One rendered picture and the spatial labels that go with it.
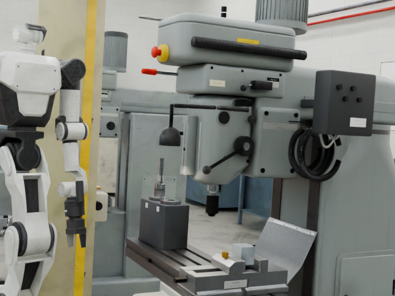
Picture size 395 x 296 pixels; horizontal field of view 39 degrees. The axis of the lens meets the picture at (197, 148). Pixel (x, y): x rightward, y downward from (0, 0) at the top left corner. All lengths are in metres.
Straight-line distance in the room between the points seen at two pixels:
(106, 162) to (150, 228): 8.04
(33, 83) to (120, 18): 9.19
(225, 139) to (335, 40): 6.28
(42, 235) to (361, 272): 1.27
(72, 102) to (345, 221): 1.27
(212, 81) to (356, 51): 5.98
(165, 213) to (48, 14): 1.73
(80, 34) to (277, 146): 1.94
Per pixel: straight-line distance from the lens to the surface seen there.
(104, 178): 10.50
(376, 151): 2.28
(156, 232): 2.43
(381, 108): 2.39
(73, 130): 2.55
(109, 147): 10.47
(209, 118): 1.96
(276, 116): 2.06
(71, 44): 3.66
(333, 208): 2.17
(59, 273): 3.78
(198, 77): 1.95
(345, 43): 8.00
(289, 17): 2.14
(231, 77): 1.96
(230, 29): 1.96
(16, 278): 2.46
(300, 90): 2.13
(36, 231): 2.40
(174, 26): 1.94
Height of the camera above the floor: 1.54
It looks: 3 degrees down
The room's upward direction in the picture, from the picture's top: 3 degrees clockwise
